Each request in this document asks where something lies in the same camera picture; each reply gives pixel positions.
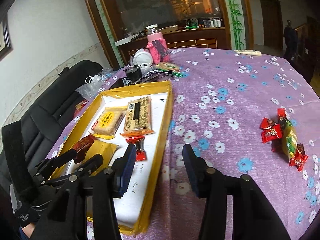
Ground red black candy packet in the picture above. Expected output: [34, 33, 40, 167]
[126, 135, 147, 161]

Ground green yellow snack packet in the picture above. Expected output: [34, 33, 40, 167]
[282, 126, 298, 161]

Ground gloved left hand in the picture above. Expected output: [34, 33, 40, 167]
[1, 120, 66, 240]

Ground dark red packet in tray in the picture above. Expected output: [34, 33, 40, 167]
[72, 134, 96, 164]

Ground pastry packet in tray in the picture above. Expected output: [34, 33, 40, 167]
[90, 107, 126, 140]

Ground orange biscuit packet with barcode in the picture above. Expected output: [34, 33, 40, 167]
[121, 96, 154, 138]

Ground red dark snack packet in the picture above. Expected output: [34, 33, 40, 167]
[289, 144, 308, 172]

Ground yellow cardboard tray box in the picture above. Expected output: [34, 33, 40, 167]
[48, 81, 173, 236]

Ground clear plastic bag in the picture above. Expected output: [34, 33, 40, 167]
[75, 68, 116, 100]

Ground small red wrapped candy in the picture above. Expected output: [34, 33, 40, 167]
[260, 118, 283, 144]

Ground purple floral tablecloth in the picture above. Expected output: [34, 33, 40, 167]
[44, 47, 320, 240]

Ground red snack packet behind green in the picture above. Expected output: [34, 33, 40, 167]
[277, 108, 292, 130]

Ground white round container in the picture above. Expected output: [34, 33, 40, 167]
[131, 48, 153, 74]

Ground small beige green snack packet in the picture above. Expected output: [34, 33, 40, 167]
[155, 62, 180, 73]

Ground pink sleeved glass bottle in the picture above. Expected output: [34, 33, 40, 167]
[146, 24, 170, 64]

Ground wooden framed glass cabinet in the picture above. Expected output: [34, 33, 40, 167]
[85, 0, 254, 69]

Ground black camera device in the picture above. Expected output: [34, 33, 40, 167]
[124, 66, 143, 83]

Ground picture frame on wall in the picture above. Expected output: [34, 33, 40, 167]
[0, 16, 11, 61]

